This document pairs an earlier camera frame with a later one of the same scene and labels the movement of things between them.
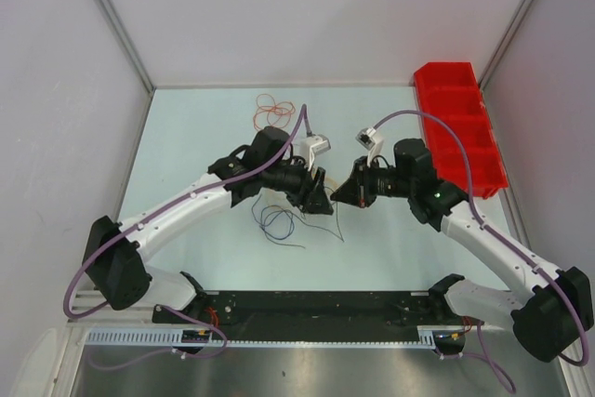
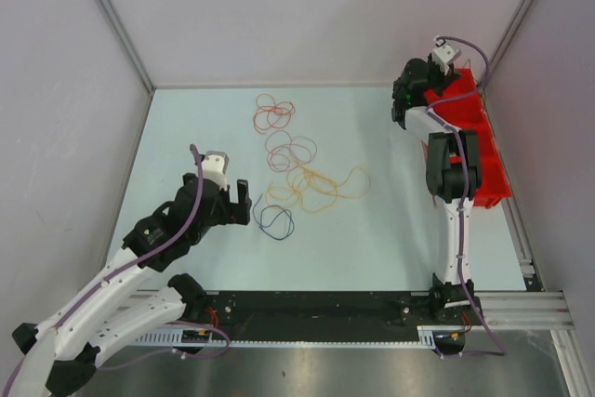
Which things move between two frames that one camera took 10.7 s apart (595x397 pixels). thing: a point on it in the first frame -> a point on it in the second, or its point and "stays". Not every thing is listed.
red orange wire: x=269 y=112 stays
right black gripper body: x=382 y=182 -> x=438 y=80
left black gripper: x=312 y=201 -> x=234 y=212
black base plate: x=310 y=316 stays
